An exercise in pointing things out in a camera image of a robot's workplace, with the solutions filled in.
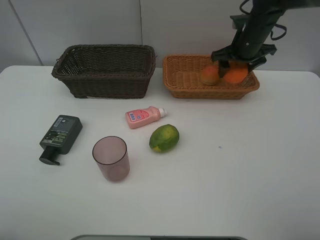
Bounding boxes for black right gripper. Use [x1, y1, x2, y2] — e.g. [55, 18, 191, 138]
[211, 24, 277, 79]

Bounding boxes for orange tangerine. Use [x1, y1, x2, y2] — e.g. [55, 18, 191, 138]
[222, 60, 249, 84]

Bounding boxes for red yellow peach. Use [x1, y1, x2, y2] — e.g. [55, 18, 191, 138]
[200, 65, 220, 86]

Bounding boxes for green papaya fruit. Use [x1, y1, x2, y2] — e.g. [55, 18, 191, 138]
[149, 124, 180, 153]

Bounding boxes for pink lotion bottle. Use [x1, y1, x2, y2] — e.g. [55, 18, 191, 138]
[125, 106, 167, 129]

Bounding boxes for dark green pump bottle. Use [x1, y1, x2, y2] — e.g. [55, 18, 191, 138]
[39, 115, 83, 166]

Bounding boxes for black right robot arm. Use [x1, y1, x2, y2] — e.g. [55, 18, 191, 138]
[211, 0, 320, 74]

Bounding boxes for light orange wicker basket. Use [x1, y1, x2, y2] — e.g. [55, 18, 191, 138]
[162, 54, 260, 100]

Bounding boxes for dark brown wicker basket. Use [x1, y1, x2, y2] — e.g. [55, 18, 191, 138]
[51, 44, 156, 99]

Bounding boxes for translucent pink plastic cup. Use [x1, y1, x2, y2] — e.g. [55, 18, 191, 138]
[92, 136, 130, 182]

